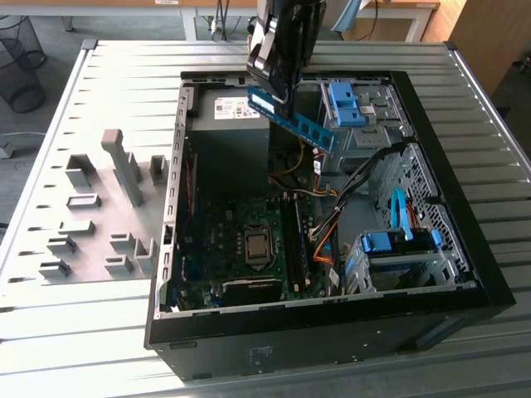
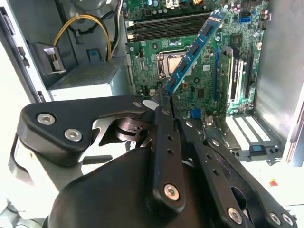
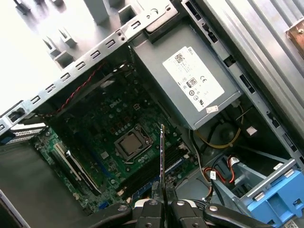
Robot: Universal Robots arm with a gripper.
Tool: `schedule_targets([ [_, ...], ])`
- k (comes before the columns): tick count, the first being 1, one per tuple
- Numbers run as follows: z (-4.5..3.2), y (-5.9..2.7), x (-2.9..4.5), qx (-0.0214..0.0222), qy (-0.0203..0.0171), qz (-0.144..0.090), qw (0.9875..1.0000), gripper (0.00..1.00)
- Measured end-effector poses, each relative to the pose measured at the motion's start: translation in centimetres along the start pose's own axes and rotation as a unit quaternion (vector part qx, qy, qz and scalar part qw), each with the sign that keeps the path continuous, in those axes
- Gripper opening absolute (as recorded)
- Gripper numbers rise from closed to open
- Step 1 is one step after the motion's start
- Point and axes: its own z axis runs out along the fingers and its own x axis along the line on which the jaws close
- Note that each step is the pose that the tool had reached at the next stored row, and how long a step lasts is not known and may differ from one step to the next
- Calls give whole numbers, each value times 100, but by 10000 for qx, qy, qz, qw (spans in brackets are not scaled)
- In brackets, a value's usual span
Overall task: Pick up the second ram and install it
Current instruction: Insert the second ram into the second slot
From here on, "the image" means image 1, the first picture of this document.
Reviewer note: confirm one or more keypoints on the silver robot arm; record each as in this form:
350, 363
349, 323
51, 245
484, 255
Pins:
346, 16

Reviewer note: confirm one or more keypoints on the wooden desk white frame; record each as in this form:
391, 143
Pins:
390, 29

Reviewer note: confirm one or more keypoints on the grey metal disk bay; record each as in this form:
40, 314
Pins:
415, 265

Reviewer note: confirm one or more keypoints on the silver CPU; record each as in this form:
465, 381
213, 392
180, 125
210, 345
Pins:
257, 246

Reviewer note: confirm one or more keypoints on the hard disk in blue carrier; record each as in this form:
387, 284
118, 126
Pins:
379, 242

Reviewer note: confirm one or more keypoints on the wooden cabinet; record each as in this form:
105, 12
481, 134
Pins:
489, 37

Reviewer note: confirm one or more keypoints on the black graphics card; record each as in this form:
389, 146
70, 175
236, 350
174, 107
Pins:
253, 290

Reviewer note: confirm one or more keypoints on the black RAM slot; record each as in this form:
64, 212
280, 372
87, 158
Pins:
287, 244

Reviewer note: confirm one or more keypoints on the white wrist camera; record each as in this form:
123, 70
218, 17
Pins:
259, 54

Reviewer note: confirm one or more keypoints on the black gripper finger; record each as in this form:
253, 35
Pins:
296, 54

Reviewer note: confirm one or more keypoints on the blue plastic drive bracket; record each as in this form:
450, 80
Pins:
344, 103

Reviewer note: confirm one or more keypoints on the blue RAM stick with label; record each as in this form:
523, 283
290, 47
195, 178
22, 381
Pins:
315, 134

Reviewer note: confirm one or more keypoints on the grey metal drive cage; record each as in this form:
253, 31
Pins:
365, 141

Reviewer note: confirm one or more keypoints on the grey frame desk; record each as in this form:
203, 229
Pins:
124, 11

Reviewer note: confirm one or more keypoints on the grey power supply unit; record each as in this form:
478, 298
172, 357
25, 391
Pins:
232, 141

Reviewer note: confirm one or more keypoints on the black PC case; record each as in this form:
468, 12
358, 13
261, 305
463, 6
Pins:
290, 344

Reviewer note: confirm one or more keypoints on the green motherboard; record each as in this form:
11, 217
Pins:
215, 232

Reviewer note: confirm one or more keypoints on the grey plastic parts rack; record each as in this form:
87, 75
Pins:
103, 215

